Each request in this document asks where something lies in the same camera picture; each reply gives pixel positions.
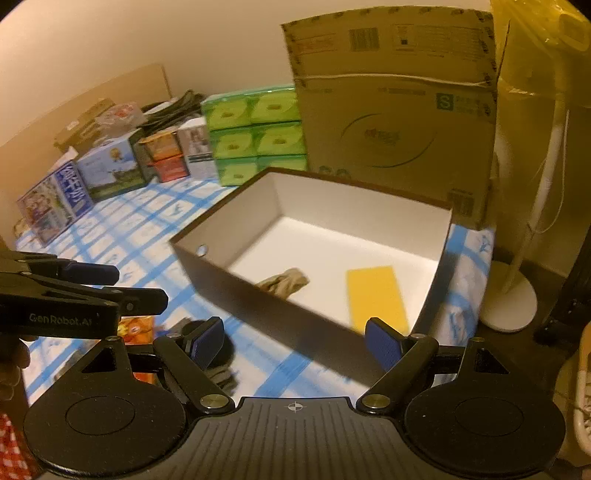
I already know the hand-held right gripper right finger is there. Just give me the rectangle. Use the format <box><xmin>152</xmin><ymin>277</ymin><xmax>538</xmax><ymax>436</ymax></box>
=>
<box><xmin>356</xmin><ymin>318</ymin><xmax>511</xmax><ymax>415</ymax></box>

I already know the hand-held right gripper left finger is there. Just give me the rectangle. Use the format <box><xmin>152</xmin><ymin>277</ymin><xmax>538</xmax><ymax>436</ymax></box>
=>
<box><xmin>81</xmin><ymin>318</ymin><xmax>234</xmax><ymax>415</ymax></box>

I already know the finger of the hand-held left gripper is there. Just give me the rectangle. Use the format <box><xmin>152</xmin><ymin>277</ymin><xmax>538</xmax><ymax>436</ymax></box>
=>
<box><xmin>0</xmin><ymin>250</ymin><xmax>121</xmax><ymax>288</ymax></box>
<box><xmin>0</xmin><ymin>273</ymin><xmax>170</xmax><ymax>315</ymax></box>

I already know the brown storage box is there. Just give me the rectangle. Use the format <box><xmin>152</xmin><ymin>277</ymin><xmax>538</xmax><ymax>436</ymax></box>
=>
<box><xmin>168</xmin><ymin>167</ymin><xmax>454</xmax><ymax>389</ymax></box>

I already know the person's left hand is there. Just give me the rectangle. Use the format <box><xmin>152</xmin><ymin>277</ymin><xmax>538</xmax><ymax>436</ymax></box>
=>
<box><xmin>0</xmin><ymin>339</ymin><xmax>31</xmax><ymax>409</ymax></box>

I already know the orange printed packet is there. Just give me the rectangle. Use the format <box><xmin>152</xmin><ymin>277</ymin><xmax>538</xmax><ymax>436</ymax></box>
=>
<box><xmin>115</xmin><ymin>315</ymin><xmax>160</xmax><ymax>387</ymax></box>

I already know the yellow flat packet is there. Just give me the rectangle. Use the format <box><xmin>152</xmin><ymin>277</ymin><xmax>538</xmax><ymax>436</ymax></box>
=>
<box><xmin>345</xmin><ymin>264</ymin><xmax>411</xmax><ymax>337</ymax></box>

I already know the blue checked bedsheet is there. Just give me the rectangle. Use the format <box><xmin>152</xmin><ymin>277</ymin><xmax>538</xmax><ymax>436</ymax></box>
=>
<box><xmin>13</xmin><ymin>178</ymin><xmax>497</xmax><ymax>403</ymax></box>

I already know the blue milk carton box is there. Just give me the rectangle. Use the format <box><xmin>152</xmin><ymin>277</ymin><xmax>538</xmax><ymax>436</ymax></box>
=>
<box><xmin>16</xmin><ymin>159</ymin><xmax>94</xmax><ymax>246</ymax></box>

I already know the beige crumpled cloth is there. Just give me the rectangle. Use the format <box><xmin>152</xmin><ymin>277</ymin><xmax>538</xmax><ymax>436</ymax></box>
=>
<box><xmin>255</xmin><ymin>267</ymin><xmax>311</xmax><ymax>301</ymax></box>

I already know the green pasture milk carton box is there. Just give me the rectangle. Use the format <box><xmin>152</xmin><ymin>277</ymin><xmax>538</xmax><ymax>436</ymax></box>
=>
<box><xmin>76</xmin><ymin>129</ymin><xmax>151</xmax><ymax>202</ymax></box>

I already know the orange snack box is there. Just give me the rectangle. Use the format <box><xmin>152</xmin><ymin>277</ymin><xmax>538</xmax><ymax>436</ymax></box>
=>
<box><xmin>137</xmin><ymin>129</ymin><xmax>184</xmax><ymax>162</ymax></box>
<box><xmin>150</xmin><ymin>154</ymin><xmax>190</xmax><ymax>184</ymax></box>

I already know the white standing fan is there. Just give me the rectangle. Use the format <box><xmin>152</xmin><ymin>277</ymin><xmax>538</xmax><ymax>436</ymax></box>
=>
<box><xmin>479</xmin><ymin>97</ymin><xmax>575</xmax><ymax>334</ymax></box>

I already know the red checked cloth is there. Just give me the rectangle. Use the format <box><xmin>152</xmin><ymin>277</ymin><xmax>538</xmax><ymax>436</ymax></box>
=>
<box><xmin>0</xmin><ymin>412</ymin><xmax>43</xmax><ymax>480</ymax></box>

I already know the small brown cardboard box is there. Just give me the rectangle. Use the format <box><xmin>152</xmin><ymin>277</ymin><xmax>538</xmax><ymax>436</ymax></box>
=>
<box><xmin>52</xmin><ymin>98</ymin><xmax>116</xmax><ymax>155</ymax></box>

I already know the clear plastic bag pile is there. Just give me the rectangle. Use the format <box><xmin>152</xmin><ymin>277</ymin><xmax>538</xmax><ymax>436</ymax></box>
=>
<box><xmin>95</xmin><ymin>99</ymin><xmax>149</xmax><ymax>139</ymax></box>

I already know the white photo-print box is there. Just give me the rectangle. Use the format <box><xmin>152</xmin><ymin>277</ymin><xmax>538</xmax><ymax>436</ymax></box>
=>
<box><xmin>178</xmin><ymin>117</ymin><xmax>219</xmax><ymax>180</ymax></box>

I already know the flat cardboard sheet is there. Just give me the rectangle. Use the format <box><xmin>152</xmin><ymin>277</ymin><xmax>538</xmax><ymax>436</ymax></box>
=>
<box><xmin>0</xmin><ymin>63</ymin><xmax>173</xmax><ymax>162</ymax></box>

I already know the dark object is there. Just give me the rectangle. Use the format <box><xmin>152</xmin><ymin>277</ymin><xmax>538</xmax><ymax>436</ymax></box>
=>
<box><xmin>536</xmin><ymin>240</ymin><xmax>591</xmax><ymax>348</ymax></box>

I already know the stack of green tissue packs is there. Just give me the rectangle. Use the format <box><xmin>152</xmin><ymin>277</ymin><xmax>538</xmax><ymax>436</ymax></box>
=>
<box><xmin>201</xmin><ymin>85</ymin><xmax>309</xmax><ymax>187</ymax></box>

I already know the white basket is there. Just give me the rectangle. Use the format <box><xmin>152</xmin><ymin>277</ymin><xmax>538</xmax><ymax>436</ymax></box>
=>
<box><xmin>554</xmin><ymin>355</ymin><xmax>591</xmax><ymax>462</ymax></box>

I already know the large cardboard box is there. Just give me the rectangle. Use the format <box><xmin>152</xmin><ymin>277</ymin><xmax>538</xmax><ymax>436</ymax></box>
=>
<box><xmin>281</xmin><ymin>8</ymin><xmax>502</xmax><ymax>232</ymax></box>

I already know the yellow plastic cover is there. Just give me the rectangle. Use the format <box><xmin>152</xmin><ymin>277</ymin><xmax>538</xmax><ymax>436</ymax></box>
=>
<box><xmin>488</xmin><ymin>0</ymin><xmax>591</xmax><ymax>232</ymax></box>

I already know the black cable bundle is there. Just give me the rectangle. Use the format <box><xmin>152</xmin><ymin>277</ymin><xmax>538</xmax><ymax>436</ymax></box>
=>
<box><xmin>142</xmin><ymin>90</ymin><xmax>206</xmax><ymax>133</ymax></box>

